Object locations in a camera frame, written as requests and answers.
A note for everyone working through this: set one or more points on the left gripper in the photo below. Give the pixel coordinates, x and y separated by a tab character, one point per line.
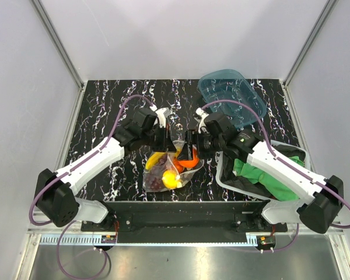
166	144

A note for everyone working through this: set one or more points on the clear zip top bag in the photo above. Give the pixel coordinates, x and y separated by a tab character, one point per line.
187	174

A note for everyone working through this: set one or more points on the small orange fake pumpkin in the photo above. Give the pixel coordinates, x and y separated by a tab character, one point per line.
178	166

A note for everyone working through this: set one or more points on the teal plastic container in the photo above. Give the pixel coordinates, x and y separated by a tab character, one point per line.
228	84

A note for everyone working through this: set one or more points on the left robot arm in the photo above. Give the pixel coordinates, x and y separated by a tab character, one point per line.
56	192

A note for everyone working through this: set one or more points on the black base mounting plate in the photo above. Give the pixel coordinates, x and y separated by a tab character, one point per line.
189	223

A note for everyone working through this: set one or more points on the purple fake grape bunch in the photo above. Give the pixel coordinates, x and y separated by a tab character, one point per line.
152	179

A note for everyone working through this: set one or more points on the yellow fake banana bunch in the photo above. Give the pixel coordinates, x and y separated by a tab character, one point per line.
161	158

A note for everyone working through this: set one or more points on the white laundry basket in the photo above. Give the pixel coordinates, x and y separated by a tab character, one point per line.
236	183

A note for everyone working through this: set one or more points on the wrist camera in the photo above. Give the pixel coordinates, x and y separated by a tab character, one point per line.
200	116
162	114

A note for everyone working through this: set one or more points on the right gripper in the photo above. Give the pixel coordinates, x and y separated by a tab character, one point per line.
193	137

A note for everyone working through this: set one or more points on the aluminium frame rail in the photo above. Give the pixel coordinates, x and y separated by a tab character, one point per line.
59	46

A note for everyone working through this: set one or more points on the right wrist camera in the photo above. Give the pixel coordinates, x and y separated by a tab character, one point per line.
200	116

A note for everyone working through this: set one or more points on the yellow fake lemon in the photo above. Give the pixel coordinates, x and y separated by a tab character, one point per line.
171	180

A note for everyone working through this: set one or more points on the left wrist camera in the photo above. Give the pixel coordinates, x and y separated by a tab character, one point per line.
162	114

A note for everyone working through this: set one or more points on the green microfibre cloth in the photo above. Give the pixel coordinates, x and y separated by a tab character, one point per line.
255	175

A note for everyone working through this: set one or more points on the fake orange fruit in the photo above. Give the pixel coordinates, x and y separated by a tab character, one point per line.
189	164

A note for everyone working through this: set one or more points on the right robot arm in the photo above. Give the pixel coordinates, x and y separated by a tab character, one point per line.
319	198

